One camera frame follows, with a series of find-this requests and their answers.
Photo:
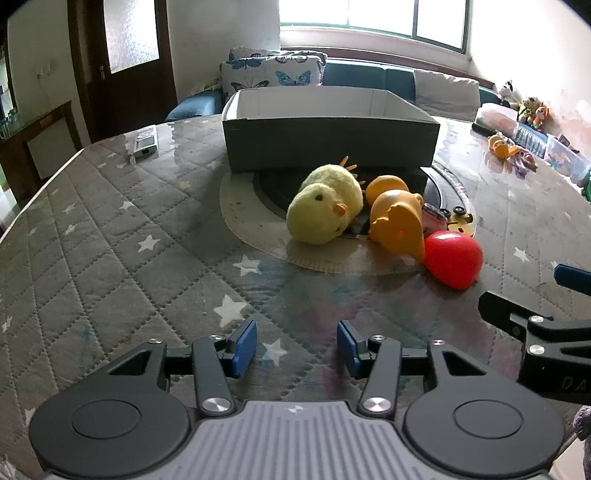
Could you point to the white remote control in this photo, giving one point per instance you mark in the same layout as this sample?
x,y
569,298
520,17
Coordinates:
x,y
144,143

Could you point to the green yellow plush toy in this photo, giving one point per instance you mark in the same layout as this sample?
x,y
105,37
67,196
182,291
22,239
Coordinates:
x,y
526,108

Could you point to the dark wooden door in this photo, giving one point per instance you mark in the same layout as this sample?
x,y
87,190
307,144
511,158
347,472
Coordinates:
x,y
129,101

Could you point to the yellow chick plush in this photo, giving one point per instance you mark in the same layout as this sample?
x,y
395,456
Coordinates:
x,y
323,198

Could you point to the red plastic ball toy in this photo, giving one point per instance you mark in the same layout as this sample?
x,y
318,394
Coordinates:
x,y
452,261

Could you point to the purple toy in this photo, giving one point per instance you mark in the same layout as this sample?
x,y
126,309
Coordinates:
x,y
521,164

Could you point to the white pillow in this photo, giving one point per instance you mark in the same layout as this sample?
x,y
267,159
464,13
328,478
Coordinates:
x,y
445,94

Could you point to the small pink toy car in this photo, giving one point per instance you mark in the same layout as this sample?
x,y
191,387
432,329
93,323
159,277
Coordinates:
x,y
433,217

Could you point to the orange round toy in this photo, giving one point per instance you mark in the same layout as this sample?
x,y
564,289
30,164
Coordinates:
x,y
385,184

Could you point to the small orange duck toy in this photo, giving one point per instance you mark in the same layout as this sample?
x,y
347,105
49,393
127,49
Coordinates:
x,y
498,145

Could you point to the window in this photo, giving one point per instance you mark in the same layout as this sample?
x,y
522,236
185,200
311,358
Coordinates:
x,y
369,14

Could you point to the clear plastic storage box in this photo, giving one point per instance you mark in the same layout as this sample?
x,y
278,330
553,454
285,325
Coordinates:
x,y
563,157

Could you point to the dark wooden sideboard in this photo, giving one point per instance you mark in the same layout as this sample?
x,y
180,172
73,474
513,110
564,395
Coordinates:
x,y
51,129

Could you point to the black white plush toy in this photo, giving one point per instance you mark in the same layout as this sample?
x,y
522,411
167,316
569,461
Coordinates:
x,y
506,87

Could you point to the wooden display cabinet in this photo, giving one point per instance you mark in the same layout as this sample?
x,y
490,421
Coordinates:
x,y
7,110

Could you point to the blue sofa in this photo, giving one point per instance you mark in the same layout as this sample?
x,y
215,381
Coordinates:
x,y
351,76

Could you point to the large butterfly print pillow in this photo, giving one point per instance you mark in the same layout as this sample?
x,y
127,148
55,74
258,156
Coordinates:
x,y
258,74

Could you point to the person's right hand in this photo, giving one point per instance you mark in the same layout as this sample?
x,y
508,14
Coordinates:
x,y
584,422

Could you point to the yellow toy truck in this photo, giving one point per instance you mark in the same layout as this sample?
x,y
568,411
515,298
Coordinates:
x,y
459,226

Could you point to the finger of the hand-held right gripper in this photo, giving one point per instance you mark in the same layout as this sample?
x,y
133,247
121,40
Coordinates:
x,y
498,314
572,277

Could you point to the orange plush toy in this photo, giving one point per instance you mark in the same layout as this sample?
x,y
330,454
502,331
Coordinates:
x,y
541,117

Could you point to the grey cardboard box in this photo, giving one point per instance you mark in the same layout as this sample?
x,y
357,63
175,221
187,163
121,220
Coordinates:
x,y
323,143

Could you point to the orange rubber duck toy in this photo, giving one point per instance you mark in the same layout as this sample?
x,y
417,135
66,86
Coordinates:
x,y
397,221

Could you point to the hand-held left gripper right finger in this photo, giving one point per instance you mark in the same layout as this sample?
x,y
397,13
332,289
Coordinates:
x,y
347,346

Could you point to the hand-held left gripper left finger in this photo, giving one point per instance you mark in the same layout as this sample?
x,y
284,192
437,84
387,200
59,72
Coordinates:
x,y
244,346

